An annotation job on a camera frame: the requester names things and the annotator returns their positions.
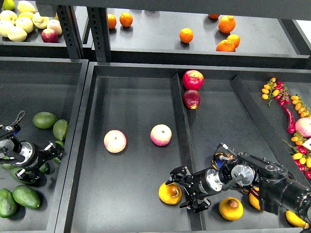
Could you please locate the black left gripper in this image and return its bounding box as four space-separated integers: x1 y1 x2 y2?
15 141 65 183

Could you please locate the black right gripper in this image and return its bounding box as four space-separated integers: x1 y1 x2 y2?
165 166 223 213

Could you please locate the dark green avocado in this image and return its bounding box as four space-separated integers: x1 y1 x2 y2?
39 162 50 174

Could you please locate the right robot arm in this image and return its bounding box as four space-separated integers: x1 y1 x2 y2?
165 143 311 223

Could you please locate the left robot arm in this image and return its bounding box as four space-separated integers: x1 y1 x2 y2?
0 111 64 184

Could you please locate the green avocado lower middle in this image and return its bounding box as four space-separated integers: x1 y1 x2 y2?
9 167 24 183

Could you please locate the green avocado top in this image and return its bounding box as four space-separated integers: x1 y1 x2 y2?
33 112 57 129

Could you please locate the yellow pear bottom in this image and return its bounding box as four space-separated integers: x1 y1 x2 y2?
218 197 244 221

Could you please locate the green avocado bottom left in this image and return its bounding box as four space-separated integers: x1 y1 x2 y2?
0 188 17 218

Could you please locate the yellow pear with stem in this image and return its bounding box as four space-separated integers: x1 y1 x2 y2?
249 193 261 211

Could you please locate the black left tray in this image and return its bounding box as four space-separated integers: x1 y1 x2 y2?
0 57 88 233

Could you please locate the black tray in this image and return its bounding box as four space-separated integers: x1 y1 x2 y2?
0 57 88 233
68 62 311 233

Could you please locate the pink apple left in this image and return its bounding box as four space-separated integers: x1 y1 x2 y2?
104 130 127 153

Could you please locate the black middle tray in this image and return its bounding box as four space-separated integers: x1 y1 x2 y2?
68 62 311 233

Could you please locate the dark red apple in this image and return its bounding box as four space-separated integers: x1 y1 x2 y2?
182 90 201 110

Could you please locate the bright red apple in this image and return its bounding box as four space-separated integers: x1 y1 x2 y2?
182 70 204 90

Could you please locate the cherry tomato cluster bottom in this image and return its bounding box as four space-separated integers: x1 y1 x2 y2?
282 132 311 182

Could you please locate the cherry tomato cluster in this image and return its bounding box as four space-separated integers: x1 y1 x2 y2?
261 77 290 106
282 132 311 182

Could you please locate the red chili pepper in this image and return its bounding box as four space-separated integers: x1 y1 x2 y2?
282 106 296 134

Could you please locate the white checker tag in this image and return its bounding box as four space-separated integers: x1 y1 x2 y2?
302 138 311 150

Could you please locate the red apple on shelf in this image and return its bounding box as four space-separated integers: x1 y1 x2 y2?
41 28 59 43

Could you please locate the pale yellow apple front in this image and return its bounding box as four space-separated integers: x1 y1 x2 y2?
7 26 27 42

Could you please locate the cherry tomato cluster top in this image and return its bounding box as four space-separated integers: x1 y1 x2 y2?
261 77 290 106

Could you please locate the peach on shelf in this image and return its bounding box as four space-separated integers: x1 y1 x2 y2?
47 19 62 35

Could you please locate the front orange on shelf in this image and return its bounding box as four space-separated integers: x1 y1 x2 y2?
216 39 236 52

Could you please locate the orange at shelf centre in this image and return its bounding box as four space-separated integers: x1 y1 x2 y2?
179 28 194 43

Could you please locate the orange behind front orange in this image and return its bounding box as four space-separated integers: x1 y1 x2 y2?
227 34 241 48

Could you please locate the orange left on shelf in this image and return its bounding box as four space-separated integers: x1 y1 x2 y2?
119 12 133 27

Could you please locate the green avocado by wall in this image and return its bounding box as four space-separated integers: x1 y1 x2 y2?
52 119 69 141

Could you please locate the orange cherry tomato string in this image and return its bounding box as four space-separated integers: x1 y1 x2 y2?
290 95 311 118

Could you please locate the black shelf post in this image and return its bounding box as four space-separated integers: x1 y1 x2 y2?
86 7 112 63

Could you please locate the orange beside shelf post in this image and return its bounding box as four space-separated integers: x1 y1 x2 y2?
107 14 117 30

